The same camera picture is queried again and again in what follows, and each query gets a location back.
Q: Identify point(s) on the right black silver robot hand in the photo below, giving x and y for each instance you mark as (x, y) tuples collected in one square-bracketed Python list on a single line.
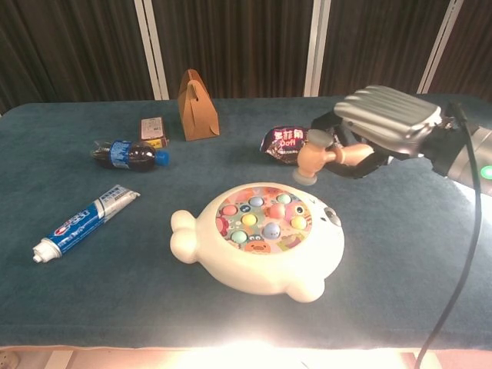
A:
[(392, 115)]

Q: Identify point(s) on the orange toy hammer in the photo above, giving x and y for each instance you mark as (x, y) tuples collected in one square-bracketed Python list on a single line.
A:
[(313, 157)]

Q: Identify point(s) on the white fish-shaped whack-a-mole toy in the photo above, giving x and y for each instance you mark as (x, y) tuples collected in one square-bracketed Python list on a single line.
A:
[(261, 265)]

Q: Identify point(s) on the dark snack bag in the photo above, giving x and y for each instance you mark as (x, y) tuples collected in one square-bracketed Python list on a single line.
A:
[(284, 144)]

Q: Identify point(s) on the kraft paper gable box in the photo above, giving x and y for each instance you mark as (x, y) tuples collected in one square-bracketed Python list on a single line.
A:
[(198, 111)]

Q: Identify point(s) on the small brown box white label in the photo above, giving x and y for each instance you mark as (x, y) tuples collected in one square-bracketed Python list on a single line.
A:
[(150, 128)]

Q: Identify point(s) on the small cola bottle blue label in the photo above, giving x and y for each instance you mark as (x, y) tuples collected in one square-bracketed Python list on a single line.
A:
[(127, 155)]

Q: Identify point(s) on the dark blue table mat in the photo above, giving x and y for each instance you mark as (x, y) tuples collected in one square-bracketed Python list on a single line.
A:
[(115, 300)]

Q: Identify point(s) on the blue white toothpaste tube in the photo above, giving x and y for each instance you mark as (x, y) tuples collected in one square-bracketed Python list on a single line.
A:
[(77, 227)]

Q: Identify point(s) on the white partition post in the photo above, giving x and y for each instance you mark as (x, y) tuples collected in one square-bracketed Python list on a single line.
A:
[(317, 46), (151, 50), (440, 46)]

